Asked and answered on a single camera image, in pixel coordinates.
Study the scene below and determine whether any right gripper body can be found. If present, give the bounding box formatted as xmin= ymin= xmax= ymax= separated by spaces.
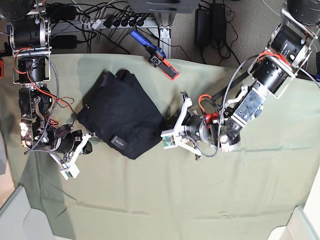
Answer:
xmin=49 ymin=128 xmax=91 ymax=180

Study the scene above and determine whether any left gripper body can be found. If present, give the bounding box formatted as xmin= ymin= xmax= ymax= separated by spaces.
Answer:
xmin=160 ymin=91 xmax=220 ymax=159

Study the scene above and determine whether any black T-shirt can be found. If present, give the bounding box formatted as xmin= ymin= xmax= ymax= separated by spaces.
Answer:
xmin=77 ymin=69 xmax=165 ymax=160

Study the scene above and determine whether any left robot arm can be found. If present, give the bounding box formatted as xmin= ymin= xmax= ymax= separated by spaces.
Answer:
xmin=161 ymin=0 xmax=320 ymax=158

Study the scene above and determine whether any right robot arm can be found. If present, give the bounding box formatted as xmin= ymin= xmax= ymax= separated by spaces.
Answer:
xmin=0 ymin=0 xmax=94 ymax=180

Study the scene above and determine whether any pale green table cloth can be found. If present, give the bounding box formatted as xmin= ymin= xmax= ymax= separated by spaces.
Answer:
xmin=0 ymin=57 xmax=320 ymax=240

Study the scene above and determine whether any blue orange bar clamp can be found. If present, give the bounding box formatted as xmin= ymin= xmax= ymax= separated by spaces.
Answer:
xmin=130 ymin=30 xmax=180 ymax=81

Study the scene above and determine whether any white bin left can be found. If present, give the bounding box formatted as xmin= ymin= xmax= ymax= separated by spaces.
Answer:
xmin=0 ymin=185 xmax=55 ymax=240

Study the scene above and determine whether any white bin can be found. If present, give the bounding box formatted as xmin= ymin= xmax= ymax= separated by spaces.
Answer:
xmin=267 ymin=206 xmax=320 ymax=240
xmin=0 ymin=185 xmax=55 ymax=240

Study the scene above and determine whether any black power adapter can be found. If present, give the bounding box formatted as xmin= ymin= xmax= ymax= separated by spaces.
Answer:
xmin=50 ymin=35 xmax=78 ymax=49

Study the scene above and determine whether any black power brick right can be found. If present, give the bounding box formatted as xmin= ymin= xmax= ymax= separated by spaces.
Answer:
xmin=211 ymin=2 xmax=227 ymax=41

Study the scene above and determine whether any black power brick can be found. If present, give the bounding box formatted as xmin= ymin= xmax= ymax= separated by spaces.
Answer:
xmin=211 ymin=2 xmax=227 ymax=41
xmin=194 ymin=9 xmax=211 ymax=48

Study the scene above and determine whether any orange clamp at left edge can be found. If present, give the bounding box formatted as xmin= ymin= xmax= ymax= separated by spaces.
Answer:
xmin=0 ymin=59 xmax=4 ymax=79

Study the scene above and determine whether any grey power strip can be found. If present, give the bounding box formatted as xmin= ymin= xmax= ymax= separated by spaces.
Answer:
xmin=51 ymin=16 xmax=158 ymax=34

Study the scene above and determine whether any black power brick left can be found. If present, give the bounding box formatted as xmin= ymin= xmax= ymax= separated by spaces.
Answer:
xmin=194 ymin=9 xmax=211 ymax=48

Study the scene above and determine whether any white bin right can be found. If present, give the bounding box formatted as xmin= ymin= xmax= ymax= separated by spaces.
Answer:
xmin=267 ymin=206 xmax=320 ymax=240

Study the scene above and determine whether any blue clamp at right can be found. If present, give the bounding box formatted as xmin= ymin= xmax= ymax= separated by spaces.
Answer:
xmin=315 ymin=51 xmax=320 ymax=83

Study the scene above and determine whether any aluminium frame post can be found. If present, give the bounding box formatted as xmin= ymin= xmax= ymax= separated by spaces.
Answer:
xmin=154 ymin=12 xmax=176 ymax=59

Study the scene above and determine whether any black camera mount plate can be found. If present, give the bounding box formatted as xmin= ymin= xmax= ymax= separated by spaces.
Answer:
xmin=127 ymin=0 xmax=200 ymax=14

